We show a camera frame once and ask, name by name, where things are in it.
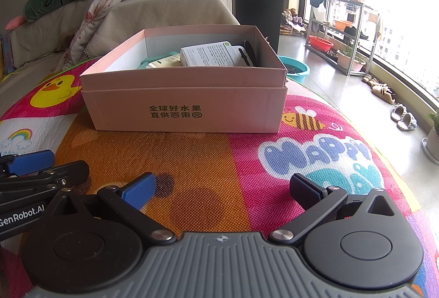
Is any green plush toy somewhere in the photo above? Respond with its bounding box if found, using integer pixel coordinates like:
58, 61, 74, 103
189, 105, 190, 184
5, 0, 78, 32

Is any stack of books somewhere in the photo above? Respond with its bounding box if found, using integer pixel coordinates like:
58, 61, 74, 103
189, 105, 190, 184
0, 34, 15, 80

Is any red basin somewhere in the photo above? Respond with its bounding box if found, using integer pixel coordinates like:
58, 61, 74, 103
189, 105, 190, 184
309, 35, 335, 53

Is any potted plant white pot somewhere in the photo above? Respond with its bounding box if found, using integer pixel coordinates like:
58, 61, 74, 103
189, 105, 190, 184
422, 111, 439, 163

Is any pink cardboard box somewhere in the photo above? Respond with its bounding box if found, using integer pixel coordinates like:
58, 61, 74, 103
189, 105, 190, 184
80, 25, 288, 133

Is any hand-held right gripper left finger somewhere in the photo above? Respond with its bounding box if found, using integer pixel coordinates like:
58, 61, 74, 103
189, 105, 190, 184
44, 172, 175, 245

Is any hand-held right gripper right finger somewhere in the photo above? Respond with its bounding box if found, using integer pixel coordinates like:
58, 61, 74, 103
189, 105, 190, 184
269, 173, 398, 245

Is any teal basin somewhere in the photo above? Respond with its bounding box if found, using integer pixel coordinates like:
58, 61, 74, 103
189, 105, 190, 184
278, 56, 311, 85

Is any beige covered sofa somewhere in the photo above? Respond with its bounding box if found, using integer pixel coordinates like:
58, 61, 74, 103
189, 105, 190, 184
0, 0, 241, 87

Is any metal shelf rack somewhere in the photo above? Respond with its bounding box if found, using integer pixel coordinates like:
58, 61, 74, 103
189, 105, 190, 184
305, 0, 381, 77

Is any white printed carton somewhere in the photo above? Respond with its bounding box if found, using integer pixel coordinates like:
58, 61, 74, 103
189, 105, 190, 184
181, 42, 245, 67

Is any white packet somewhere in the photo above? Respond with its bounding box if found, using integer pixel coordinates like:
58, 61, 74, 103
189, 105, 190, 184
153, 56, 182, 69

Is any colourful cartoon play mat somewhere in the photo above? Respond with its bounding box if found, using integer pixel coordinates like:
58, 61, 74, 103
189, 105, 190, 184
0, 58, 433, 298

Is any pile of shoes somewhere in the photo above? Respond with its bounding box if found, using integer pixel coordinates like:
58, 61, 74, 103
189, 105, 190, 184
279, 8, 306, 35

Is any white hanging cloth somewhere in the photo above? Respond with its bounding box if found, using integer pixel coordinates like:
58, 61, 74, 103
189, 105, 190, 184
310, 0, 327, 25

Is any grey slipper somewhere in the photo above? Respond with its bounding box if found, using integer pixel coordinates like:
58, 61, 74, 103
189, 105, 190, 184
391, 104, 408, 121
397, 113, 418, 132

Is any small teal object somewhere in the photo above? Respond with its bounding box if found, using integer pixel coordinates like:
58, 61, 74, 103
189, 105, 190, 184
139, 56, 162, 70

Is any potted plant terracotta pot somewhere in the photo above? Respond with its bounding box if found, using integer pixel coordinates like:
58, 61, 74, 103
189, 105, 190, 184
338, 41, 367, 73

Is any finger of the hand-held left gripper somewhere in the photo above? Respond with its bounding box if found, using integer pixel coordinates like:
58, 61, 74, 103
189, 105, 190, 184
0, 149, 56, 178
0, 161, 90, 205

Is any orange basin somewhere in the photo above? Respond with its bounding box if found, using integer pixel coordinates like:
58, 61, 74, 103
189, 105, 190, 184
333, 20, 355, 32

